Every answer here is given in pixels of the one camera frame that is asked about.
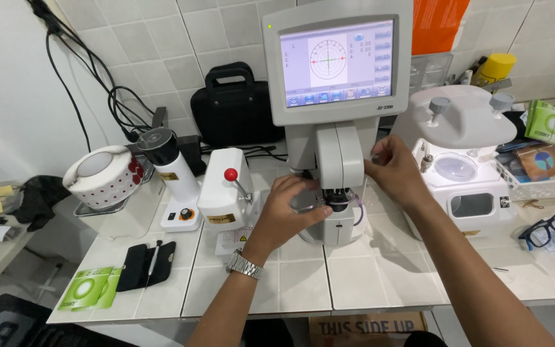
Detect bundle of black cables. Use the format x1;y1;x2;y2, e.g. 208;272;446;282
26;0;159;153

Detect orange poster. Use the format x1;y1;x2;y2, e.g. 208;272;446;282
411;0;471;57

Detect black carry bag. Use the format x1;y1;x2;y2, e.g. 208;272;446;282
190;61;286;148

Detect silver metal wristwatch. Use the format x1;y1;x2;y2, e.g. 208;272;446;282
225;249;265;281

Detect black blue frame eyeglasses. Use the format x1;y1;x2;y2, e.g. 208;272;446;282
518;209;555;252

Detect clear purple frame eyeglasses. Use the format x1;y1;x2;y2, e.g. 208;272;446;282
289;187;366;227

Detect white paper warning sheet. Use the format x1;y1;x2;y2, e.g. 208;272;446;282
214;226;255;256

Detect green lens packet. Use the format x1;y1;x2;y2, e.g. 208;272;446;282
57;266;114;311
95;267;122;310

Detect black printer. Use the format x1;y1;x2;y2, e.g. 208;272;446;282
0;293;136;347

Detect white lens edging machine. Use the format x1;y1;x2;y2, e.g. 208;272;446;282
390;85;519;241

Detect brown lens packet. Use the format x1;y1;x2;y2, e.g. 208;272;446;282
515;143;555;183

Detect white drill machine red knob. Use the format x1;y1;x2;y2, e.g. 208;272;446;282
196;147;262;237

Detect brown cardboard box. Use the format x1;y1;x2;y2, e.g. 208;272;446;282
308;311;429;347

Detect white tape roll red dots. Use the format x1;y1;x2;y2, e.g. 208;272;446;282
62;145;145;211

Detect side table with clutter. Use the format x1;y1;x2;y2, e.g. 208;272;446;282
0;174;72;309

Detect black fabric pouch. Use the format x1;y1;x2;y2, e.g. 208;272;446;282
116;241;177;293

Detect white lensmeter with screen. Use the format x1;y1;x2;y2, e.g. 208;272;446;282
261;0;414;247

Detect green lens box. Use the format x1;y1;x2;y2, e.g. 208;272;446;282
524;99;555;148

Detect person's left hand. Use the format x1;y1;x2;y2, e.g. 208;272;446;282
242;174;334;264

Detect white tester with black top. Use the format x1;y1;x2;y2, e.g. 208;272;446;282
136;127;204;233

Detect person's right hand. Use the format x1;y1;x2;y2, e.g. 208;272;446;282
364;135;436;213

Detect black power adapter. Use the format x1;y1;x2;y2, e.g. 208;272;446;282
175;134;207;177

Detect yellow-capped bottle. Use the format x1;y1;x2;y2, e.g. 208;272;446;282
472;52;518;88

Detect clear plastic organizer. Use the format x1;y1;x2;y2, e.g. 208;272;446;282
410;51;454;93

